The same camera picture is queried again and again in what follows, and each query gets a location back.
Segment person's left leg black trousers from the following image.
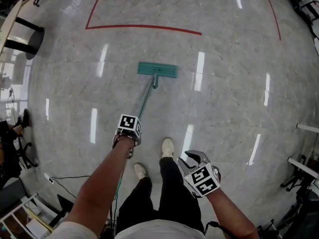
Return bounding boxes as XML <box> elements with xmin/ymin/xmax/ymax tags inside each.
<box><xmin>116</xmin><ymin>177</ymin><xmax>160</xmax><ymax>235</ymax></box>

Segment person's right leg black trousers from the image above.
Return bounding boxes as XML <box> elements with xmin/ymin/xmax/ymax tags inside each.
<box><xmin>158</xmin><ymin>156</ymin><xmax>205</xmax><ymax>234</ymax></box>

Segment person's right white shoe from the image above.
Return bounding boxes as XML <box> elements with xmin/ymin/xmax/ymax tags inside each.
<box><xmin>161</xmin><ymin>137</ymin><xmax>174</xmax><ymax>158</ymax></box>

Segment white metal shelf rack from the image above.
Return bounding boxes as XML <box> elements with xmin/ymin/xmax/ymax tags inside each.
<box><xmin>0</xmin><ymin>193</ymin><xmax>50</xmax><ymax>239</ymax></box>

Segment black desk foot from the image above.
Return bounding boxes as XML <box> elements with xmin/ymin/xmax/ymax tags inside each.
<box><xmin>48</xmin><ymin>194</ymin><xmax>75</xmax><ymax>228</ymax></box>

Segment person's white shirt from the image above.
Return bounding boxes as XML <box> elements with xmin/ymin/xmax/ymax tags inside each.
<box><xmin>47</xmin><ymin>219</ymin><xmax>207</xmax><ymax>239</ymax></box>

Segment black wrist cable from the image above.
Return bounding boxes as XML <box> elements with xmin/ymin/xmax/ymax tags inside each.
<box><xmin>204</xmin><ymin>220</ymin><xmax>237</xmax><ymax>239</ymax></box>

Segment person's left forearm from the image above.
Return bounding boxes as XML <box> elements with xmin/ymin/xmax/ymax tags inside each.
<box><xmin>66</xmin><ymin>135</ymin><xmax>137</xmax><ymax>234</ymax></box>

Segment person's right forearm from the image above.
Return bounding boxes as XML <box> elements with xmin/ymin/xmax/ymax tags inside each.
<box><xmin>208</xmin><ymin>188</ymin><xmax>261</xmax><ymax>239</ymax></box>

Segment person's left white shoe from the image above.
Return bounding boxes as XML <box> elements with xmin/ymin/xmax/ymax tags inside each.
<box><xmin>134</xmin><ymin>163</ymin><xmax>148</xmax><ymax>180</ymax></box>

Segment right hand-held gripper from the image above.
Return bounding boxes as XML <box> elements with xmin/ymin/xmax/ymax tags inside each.
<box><xmin>177</xmin><ymin>150</ymin><xmax>222</xmax><ymax>199</ymax></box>

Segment teal mop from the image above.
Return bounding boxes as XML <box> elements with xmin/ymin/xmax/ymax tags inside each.
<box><xmin>113</xmin><ymin>61</ymin><xmax>179</xmax><ymax>204</ymax></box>

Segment black flatbed trolley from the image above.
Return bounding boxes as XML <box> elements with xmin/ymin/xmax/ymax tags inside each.
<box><xmin>299</xmin><ymin>0</ymin><xmax>319</xmax><ymax>39</ymax></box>

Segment wooden table with black base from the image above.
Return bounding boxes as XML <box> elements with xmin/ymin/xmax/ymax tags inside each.
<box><xmin>0</xmin><ymin>0</ymin><xmax>45</xmax><ymax>61</ymax></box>

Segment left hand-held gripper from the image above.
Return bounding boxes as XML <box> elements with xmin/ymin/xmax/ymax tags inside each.
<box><xmin>112</xmin><ymin>114</ymin><xmax>143</xmax><ymax>159</ymax></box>

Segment white power strip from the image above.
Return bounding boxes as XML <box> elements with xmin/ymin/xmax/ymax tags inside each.
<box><xmin>43</xmin><ymin>172</ymin><xmax>55</xmax><ymax>185</ymax></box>

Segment person's leg black trousers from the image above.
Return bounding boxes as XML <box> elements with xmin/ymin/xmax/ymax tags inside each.
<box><xmin>158</xmin><ymin>156</ymin><xmax>205</xmax><ymax>234</ymax></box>
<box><xmin>116</xmin><ymin>177</ymin><xmax>160</xmax><ymax>235</ymax></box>

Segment black power cable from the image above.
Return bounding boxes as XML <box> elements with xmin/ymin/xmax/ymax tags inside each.
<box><xmin>49</xmin><ymin>175</ymin><xmax>92</xmax><ymax>199</ymax></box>

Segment person's white shoe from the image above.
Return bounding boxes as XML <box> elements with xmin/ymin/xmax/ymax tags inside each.
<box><xmin>134</xmin><ymin>163</ymin><xmax>148</xmax><ymax>180</ymax></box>
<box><xmin>161</xmin><ymin>137</ymin><xmax>174</xmax><ymax>158</ymax></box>

